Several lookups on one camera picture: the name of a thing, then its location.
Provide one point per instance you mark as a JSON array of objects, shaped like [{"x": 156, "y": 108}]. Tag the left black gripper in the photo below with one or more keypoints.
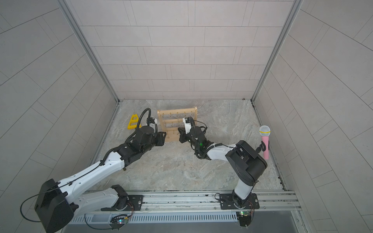
[{"x": 160, "y": 137}]

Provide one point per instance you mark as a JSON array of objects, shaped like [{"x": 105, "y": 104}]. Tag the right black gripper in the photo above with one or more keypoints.
[{"x": 183, "y": 135}]

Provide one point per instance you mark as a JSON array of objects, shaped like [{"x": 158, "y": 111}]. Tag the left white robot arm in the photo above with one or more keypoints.
[{"x": 58, "y": 202}]

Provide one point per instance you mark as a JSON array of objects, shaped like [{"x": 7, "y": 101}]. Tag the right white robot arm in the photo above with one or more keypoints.
[{"x": 248, "y": 163}]

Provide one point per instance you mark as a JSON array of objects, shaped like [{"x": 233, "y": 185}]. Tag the wooden jewelry display stand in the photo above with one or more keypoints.
[{"x": 171, "y": 120}]

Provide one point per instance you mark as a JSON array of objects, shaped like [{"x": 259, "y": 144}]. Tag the yellow triangular plastic piece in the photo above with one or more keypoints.
[{"x": 133, "y": 123}]

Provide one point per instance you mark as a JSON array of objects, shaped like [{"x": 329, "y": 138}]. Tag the pink toy microphone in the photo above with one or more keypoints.
[{"x": 265, "y": 132}]

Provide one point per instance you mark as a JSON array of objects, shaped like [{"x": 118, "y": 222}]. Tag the white ventilation grille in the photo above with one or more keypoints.
[{"x": 97, "y": 219}]

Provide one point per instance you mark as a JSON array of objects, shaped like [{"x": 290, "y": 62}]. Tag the left green circuit board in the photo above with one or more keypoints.
[{"x": 118, "y": 221}]

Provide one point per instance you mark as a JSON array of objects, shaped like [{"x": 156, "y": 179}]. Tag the green circuit board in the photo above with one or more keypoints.
[
  {"x": 244, "y": 218},
  {"x": 118, "y": 221}
]

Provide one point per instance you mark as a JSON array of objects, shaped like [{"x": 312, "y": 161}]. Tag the right green circuit board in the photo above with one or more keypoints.
[{"x": 244, "y": 218}]

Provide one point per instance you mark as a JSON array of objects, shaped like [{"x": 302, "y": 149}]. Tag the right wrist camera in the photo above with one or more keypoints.
[{"x": 188, "y": 124}]

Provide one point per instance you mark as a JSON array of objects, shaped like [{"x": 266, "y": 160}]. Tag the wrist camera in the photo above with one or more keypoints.
[
  {"x": 188, "y": 124},
  {"x": 151, "y": 121}
]

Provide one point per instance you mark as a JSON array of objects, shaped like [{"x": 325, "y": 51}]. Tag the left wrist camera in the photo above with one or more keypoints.
[{"x": 151, "y": 121}]

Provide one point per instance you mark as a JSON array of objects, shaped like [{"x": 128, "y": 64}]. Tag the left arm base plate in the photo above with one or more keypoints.
[{"x": 132, "y": 203}]

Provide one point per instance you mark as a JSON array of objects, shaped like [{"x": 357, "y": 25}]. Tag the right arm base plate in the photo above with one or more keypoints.
[{"x": 234, "y": 202}]

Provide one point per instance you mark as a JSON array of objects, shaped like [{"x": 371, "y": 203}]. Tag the aluminium mounting rail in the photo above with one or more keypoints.
[{"x": 177, "y": 201}]

